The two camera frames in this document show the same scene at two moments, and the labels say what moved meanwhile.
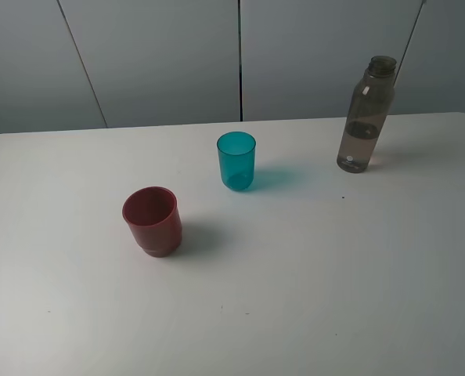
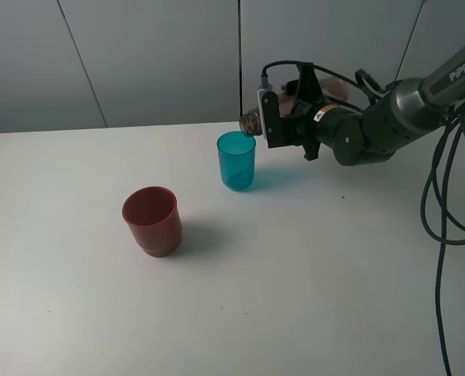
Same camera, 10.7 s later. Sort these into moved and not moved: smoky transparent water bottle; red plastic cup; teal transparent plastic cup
Moved: smoky transparent water bottle
Not moved: teal transparent plastic cup; red plastic cup
